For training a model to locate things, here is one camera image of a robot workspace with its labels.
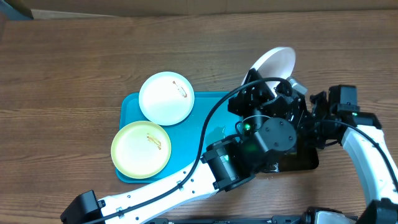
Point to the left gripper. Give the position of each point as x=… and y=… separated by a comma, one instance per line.
x=246, y=99

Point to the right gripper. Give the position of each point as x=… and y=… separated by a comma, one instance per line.
x=303, y=130

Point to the white plate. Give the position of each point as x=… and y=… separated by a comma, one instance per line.
x=166, y=98
x=278, y=62

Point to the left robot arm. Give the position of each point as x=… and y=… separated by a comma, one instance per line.
x=225, y=165

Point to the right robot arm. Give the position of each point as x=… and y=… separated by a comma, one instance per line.
x=337, y=119

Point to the black water tray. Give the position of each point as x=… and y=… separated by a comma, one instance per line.
x=300, y=159

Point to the teal plastic tray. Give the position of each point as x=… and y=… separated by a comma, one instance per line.
x=185, y=136

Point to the yellow plate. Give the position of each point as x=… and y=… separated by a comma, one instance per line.
x=141, y=149

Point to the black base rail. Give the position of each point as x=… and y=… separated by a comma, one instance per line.
x=276, y=219

